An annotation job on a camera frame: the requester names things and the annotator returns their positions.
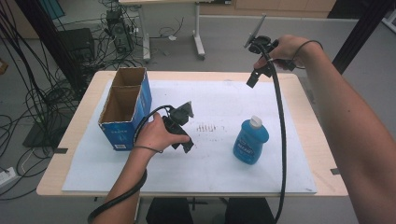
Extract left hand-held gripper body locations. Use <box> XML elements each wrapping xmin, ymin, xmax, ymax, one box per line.
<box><xmin>162</xmin><ymin>101</ymin><xmax>195</xmax><ymax>135</ymax></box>

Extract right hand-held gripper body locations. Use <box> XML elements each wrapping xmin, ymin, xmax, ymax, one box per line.
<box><xmin>243</xmin><ymin>13</ymin><xmax>297</xmax><ymax>79</ymax></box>

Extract blue cardboard box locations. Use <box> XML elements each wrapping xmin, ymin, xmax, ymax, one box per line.
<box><xmin>98</xmin><ymin>66</ymin><xmax>153</xmax><ymax>152</ymax></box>

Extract blue bottle with white cap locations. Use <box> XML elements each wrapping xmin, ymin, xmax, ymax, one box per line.
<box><xmin>232</xmin><ymin>115</ymin><xmax>270</xmax><ymax>166</ymax></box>

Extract person's right hand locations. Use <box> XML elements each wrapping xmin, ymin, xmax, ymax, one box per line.
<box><xmin>253</xmin><ymin>35</ymin><xmax>312</xmax><ymax>71</ymax></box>

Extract person's left hand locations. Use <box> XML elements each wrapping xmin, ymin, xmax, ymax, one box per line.
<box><xmin>134</xmin><ymin>112</ymin><xmax>191</xmax><ymax>154</ymax></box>

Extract white table mat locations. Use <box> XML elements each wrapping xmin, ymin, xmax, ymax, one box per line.
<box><xmin>61</xmin><ymin>78</ymin><xmax>318</xmax><ymax>195</ymax></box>

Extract left wrist band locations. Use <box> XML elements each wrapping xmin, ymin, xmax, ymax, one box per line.
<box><xmin>133</xmin><ymin>145</ymin><xmax>164</xmax><ymax>154</ymax></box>

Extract wrist band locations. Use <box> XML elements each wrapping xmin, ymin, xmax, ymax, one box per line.
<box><xmin>133</xmin><ymin>145</ymin><xmax>164</xmax><ymax>154</ymax></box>
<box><xmin>291</xmin><ymin>39</ymin><xmax>324</xmax><ymax>70</ymax></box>

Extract wooden cabinet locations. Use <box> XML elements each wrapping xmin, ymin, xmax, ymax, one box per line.
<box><xmin>199</xmin><ymin>0</ymin><xmax>338</xmax><ymax>19</ymax></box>

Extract right wrist band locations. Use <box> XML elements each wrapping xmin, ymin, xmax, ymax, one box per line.
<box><xmin>291</xmin><ymin>39</ymin><xmax>324</xmax><ymax>70</ymax></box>

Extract person's left leg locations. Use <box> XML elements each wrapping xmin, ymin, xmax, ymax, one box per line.
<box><xmin>145</xmin><ymin>197</ymin><xmax>194</xmax><ymax>224</ymax></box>

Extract person's leg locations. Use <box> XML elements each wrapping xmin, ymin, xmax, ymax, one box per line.
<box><xmin>145</xmin><ymin>197</ymin><xmax>194</xmax><ymax>224</ymax></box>
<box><xmin>224</xmin><ymin>197</ymin><xmax>276</xmax><ymax>224</ymax></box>

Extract person's right leg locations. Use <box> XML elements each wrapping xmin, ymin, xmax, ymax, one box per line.
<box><xmin>224</xmin><ymin>197</ymin><xmax>276</xmax><ymax>224</ymax></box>

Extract light wooden table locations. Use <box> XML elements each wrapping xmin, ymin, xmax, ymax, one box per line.
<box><xmin>35</xmin><ymin>70</ymin><xmax>349</xmax><ymax>198</ymax></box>

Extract black box on floor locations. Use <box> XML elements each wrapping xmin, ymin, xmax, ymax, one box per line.
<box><xmin>58</xmin><ymin>27</ymin><xmax>96</xmax><ymax>63</ymax></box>

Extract white power strip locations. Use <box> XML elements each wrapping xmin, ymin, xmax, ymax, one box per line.
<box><xmin>0</xmin><ymin>166</ymin><xmax>17</xmax><ymax>189</ymax></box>

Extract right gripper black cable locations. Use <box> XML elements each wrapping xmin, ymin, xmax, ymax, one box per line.
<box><xmin>257</xmin><ymin>42</ymin><xmax>288</xmax><ymax>224</ymax></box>

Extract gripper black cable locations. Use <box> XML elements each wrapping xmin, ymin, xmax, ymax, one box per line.
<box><xmin>87</xmin><ymin>105</ymin><xmax>176</xmax><ymax>224</ymax></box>
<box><xmin>257</xmin><ymin>42</ymin><xmax>288</xmax><ymax>224</ymax></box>

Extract white desk frame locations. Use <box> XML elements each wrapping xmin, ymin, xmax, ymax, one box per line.
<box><xmin>118</xmin><ymin>0</ymin><xmax>233</xmax><ymax>62</ymax></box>

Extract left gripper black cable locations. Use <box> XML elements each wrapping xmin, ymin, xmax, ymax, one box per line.
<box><xmin>87</xmin><ymin>105</ymin><xmax>176</xmax><ymax>224</ymax></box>

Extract black metal post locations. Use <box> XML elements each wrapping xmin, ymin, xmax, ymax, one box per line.
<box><xmin>13</xmin><ymin>0</ymin><xmax>86</xmax><ymax>91</ymax></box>
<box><xmin>331</xmin><ymin>0</ymin><xmax>396</xmax><ymax>76</ymax></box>

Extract black floor base plate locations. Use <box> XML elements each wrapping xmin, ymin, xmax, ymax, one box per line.
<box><xmin>21</xmin><ymin>120</ymin><xmax>74</xmax><ymax>149</ymax></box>

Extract tangle of black floor cables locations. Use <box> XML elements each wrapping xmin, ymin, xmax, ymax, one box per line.
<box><xmin>0</xmin><ymin>0</ymin><xmax>188</xmax><ymax>202</ymax></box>

